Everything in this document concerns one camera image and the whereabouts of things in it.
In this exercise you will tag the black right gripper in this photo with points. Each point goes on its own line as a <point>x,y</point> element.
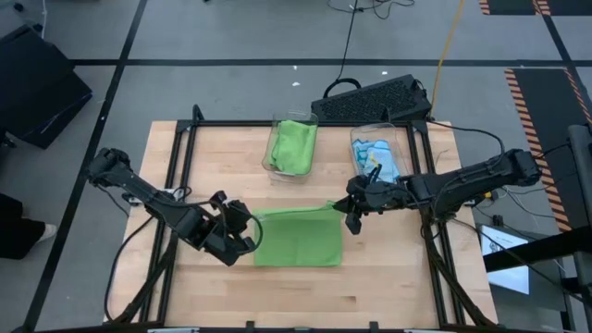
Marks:
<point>384,194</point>

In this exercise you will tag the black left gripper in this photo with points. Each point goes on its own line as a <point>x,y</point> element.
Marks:
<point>217,236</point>

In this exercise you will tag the clear plastic bin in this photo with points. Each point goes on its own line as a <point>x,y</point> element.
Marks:
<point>401,139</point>
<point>269,173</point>

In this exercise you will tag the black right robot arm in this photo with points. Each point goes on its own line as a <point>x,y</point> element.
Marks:
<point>472,180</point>

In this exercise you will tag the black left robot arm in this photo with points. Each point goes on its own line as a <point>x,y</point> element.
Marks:
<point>148,199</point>

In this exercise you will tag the short silver aluminium bar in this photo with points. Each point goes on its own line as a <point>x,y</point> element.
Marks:
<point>169,190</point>

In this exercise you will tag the yellow connector plug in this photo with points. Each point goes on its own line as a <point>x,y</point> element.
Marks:
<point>486,195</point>

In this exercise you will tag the monitor with white screen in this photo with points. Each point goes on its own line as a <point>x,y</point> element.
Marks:
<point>511,279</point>

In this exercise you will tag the black diagonal bar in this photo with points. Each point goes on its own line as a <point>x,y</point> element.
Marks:
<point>532,252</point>

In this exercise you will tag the person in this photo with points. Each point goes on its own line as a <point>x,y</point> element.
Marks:
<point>14,229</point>

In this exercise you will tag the black mat with orange stripes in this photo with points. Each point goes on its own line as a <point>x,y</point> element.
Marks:
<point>555,106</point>
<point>509,7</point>

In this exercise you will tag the large black case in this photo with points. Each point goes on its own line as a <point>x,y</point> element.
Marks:
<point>37,88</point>

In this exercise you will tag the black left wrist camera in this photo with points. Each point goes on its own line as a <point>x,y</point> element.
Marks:
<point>239,215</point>

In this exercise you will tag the black metal table frame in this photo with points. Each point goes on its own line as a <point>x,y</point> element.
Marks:
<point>300,124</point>

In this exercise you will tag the grey post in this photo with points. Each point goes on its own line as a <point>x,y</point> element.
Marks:
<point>582,194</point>

